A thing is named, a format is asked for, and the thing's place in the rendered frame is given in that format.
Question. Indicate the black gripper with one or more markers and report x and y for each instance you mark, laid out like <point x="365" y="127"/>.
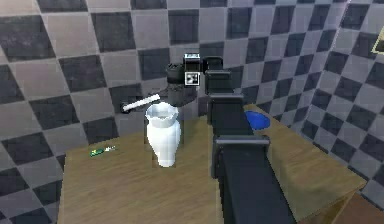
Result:
<point x="177" y="86"/>

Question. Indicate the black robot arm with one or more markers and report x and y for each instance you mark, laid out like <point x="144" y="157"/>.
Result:
<point x="240" y="160"/>

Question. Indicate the white ribbed vase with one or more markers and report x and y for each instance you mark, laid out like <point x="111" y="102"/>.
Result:
<point x="164" y="133"/>

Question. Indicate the green and white small object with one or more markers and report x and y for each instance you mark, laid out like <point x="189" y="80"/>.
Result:
<point x="100" y="151"/>

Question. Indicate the wooden table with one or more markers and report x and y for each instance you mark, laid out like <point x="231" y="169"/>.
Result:
<point x="133" y="186"/>

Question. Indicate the blue dish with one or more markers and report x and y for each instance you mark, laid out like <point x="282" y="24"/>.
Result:
<point x="257" y="120"/>

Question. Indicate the framed wall picture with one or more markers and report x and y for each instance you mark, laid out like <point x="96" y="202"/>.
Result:
<point x="378" y="43"/>

